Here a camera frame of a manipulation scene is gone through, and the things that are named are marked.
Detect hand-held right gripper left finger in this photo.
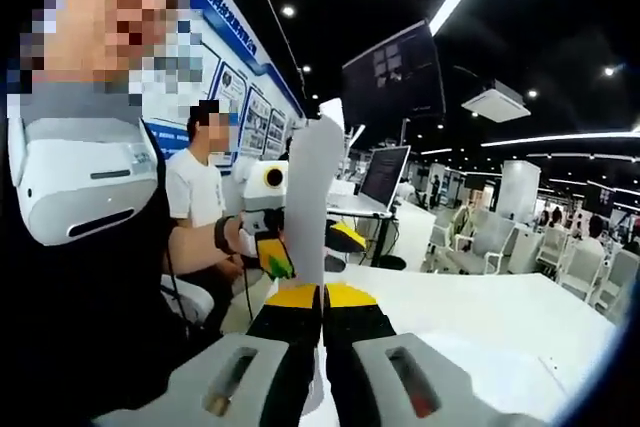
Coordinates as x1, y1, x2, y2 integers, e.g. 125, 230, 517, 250
92, 282, 324, 427

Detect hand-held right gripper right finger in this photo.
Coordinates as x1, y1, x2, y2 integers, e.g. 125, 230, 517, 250
322, 282, 551, 427

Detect stack of white printing papers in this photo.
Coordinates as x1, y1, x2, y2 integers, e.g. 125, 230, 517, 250
282, 99, 347, 418

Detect person's left hand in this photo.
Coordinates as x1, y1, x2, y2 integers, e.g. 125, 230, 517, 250
233, 218, 265, 272

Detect open silver laptop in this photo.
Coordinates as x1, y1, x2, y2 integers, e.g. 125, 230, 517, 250
327, 145, 413, 219

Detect white office chair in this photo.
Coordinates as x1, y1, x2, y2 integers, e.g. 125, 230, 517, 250
556, 241, 610, 304
448, 206, 517, 276

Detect hanging black monitor screen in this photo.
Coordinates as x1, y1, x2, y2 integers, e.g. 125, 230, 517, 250
341, 19, 448, 127

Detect ceiling air conditioner unit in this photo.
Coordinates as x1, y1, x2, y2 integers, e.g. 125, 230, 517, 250
460, 79, 532, 124

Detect curved ceiling light strip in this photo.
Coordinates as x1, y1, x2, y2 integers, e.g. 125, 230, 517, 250
481, 130, 640, 149

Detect black wrist strap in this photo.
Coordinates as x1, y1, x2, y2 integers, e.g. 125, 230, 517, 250
213, 215, 237, 255

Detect black device cable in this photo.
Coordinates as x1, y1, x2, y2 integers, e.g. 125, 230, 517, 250
162, 241, 195, 339

